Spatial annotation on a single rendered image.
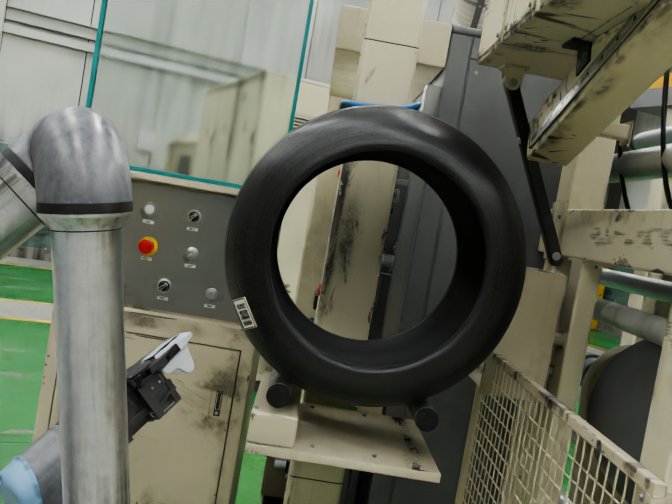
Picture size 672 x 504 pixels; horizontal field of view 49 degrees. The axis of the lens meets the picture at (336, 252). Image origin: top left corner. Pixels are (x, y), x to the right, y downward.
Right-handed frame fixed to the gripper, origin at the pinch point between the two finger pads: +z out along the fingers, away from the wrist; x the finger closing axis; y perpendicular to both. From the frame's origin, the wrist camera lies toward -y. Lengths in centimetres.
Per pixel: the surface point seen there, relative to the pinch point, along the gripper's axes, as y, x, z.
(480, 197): 9, 34, 47
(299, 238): 69, -256, 243
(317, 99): -1, -227, 293
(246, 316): 5.3, 0.2, 12.5
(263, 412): 21.8, -1.6, 5.2
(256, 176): -15.1, 6.6, 27.0
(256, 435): 24.5, -2.9, 2.0
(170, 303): 8, -67, 38
